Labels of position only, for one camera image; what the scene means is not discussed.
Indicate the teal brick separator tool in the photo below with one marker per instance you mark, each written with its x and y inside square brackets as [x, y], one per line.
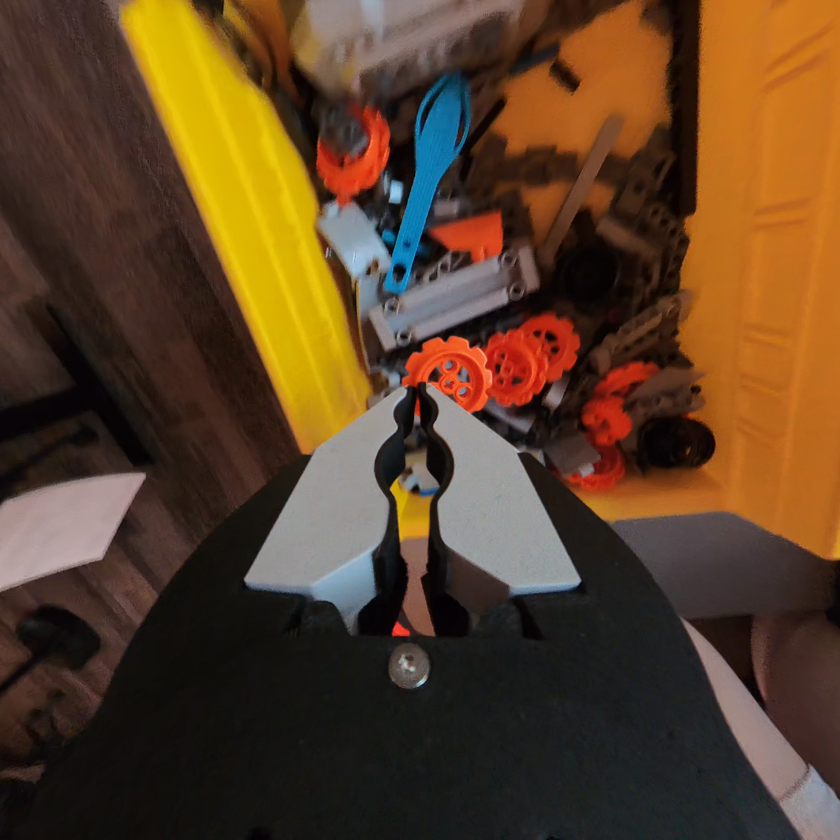
[426, 184]

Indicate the grey white toy motor block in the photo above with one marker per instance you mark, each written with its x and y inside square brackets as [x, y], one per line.
[407, 39]

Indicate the white paper sheet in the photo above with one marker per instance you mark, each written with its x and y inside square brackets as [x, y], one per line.
[59, 525]

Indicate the light grey curved toy panel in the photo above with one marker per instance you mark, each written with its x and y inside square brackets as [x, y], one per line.
[351, 236]

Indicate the orange toy gear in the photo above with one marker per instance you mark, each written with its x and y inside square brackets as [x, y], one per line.
[605, 420]

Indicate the pile of toy building parts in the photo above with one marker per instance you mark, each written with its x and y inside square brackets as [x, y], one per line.
[590, 262]

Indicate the yellow plastic bin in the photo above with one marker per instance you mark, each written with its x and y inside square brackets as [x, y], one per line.
[249, 229]

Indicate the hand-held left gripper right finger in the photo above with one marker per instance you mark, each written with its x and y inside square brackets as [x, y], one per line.
[505, 525]

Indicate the black toy wheel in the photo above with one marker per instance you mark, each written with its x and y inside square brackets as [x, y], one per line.
[676, 443]

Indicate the orange toy panel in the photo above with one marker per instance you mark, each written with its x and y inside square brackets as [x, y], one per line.
[469, 236]

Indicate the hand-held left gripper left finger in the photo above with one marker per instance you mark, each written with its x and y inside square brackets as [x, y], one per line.
[315, 525]

